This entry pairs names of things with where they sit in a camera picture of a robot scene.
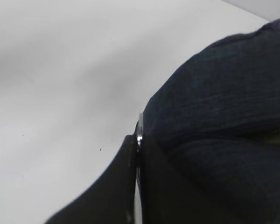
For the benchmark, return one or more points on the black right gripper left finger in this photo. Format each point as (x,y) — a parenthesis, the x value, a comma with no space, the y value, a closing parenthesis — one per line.
(110,199)

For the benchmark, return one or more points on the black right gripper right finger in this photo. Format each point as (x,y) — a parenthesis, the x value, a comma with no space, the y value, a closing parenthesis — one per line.
(167,196)

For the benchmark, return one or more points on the dark navy fabric bag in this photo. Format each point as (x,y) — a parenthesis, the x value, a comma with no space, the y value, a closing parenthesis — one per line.
(217,120)

